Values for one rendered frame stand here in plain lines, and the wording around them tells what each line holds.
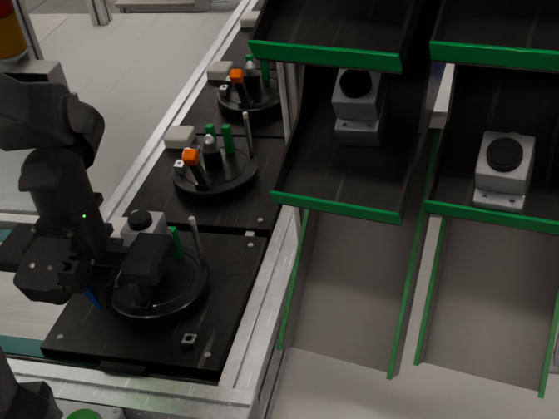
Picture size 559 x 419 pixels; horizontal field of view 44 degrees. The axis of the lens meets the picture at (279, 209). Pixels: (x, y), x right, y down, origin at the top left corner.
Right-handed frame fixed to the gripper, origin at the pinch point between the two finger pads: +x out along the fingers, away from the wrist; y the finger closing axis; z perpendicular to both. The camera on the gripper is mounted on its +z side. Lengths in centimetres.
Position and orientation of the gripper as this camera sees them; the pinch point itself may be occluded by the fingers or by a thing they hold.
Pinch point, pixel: (97, 286)
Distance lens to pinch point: 80.0
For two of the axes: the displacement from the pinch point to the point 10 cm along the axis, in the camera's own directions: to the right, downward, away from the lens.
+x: 1.1, 7.8, 6.2
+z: -2.3, 6.3, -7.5
